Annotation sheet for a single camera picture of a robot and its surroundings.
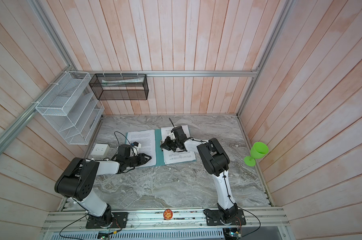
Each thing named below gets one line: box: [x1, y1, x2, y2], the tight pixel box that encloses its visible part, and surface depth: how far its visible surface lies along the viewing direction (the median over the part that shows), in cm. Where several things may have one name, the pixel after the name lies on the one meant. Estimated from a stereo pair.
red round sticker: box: [163, 209, 173, 220], surface depth 77 cm
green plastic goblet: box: [244, 141, 269, 167], surface depth 86 cm
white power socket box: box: [90, 143, 110, 160], surface depth 98 cm
